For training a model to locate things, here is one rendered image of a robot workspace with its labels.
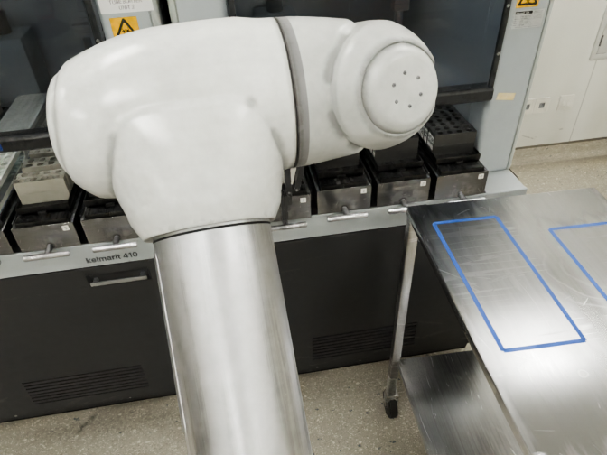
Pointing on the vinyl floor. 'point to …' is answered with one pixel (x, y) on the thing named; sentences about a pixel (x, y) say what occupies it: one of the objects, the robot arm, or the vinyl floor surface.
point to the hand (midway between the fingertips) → (284, 204)
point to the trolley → (511, 326)
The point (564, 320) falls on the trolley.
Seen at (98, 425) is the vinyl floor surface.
